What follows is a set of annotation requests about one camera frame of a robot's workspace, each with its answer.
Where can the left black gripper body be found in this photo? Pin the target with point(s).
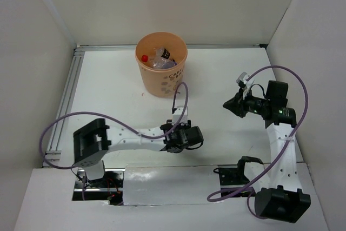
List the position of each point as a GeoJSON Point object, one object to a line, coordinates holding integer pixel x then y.
{"type": "Point", "coordinates": [184, 126]}

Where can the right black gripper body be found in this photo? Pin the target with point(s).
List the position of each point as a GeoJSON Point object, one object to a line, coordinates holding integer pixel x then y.
{"type": "Point", "coordinates": [255, 104]}

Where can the clear bottle blue label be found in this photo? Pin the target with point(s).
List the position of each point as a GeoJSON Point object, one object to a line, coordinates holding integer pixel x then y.
{"type": "Point", "coordinates": [157, 62]}

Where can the clear bottle black label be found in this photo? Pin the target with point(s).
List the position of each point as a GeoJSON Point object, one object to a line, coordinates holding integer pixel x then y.
{"type": "Point", "coordinates": [162, 52]}

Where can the clear bottle red label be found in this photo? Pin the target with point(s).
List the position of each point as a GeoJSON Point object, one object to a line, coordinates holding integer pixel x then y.
{"type": "Point", "coordinates": [144, 58]}

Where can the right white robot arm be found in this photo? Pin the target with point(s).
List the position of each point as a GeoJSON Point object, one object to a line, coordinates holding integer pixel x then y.
{"type": "Point", "coordinates": [278, 191]}

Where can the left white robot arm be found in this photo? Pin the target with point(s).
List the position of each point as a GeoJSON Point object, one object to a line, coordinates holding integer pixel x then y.
{"type": "Point", "coordinates": [94, 140]}

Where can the orange plastic bin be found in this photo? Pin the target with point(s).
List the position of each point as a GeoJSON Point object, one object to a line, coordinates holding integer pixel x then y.
{"type": "Point", "coordinates": [161, 82]}

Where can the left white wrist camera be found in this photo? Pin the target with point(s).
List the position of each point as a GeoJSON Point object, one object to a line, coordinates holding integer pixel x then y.
{"type": "Point", "coordinates": [180, 115]}

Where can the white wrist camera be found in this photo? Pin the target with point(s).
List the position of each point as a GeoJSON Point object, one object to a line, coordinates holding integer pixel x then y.
{"type": "Point", "coordinates": [180, 115]}
{"type": "Point", "coordinates": [245, 83]}

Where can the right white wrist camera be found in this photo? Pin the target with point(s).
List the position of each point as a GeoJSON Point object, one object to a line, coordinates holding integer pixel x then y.
{"type": "Point", "coordinates": [245, 83]}

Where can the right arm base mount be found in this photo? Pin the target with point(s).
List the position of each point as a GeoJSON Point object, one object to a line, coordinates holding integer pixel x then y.
{"type": "Point", "coordinates": [232, 177]}

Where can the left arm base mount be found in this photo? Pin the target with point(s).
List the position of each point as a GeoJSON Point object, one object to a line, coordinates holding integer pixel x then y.
{"type": "Point", "coordinates": [108, 189]}

